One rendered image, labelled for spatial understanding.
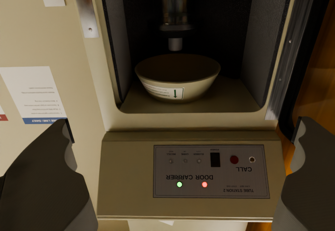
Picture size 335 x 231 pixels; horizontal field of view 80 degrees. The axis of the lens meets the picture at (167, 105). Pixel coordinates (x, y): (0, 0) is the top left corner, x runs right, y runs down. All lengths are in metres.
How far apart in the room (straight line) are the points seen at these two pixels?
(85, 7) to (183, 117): 0.23
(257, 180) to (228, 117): 0.11
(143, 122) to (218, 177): 0.16
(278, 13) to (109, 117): 0.32
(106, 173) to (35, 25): 0.64
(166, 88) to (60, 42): 0.58
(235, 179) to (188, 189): 0.08
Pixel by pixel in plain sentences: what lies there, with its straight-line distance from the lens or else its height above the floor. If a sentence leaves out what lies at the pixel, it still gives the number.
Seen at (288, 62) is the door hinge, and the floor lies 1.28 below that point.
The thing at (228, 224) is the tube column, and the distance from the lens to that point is 0.64.
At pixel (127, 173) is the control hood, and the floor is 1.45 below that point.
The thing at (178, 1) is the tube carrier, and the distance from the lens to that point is 0.37.
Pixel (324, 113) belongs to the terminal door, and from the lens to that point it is 0.32.
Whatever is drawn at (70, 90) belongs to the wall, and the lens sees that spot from 0.93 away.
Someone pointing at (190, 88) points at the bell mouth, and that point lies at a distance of 0.36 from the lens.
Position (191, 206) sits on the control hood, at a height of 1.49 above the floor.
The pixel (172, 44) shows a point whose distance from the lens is 0.41.
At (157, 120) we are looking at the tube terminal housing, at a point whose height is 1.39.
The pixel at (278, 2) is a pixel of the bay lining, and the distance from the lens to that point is 0.36.
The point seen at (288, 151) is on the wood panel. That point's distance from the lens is 0.50.
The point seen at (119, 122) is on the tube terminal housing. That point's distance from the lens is 0.39.
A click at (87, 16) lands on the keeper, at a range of 0.33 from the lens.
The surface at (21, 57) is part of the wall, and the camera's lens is 0.97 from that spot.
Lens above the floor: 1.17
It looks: 31 degrees up
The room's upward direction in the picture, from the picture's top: 178 degrees clockwise
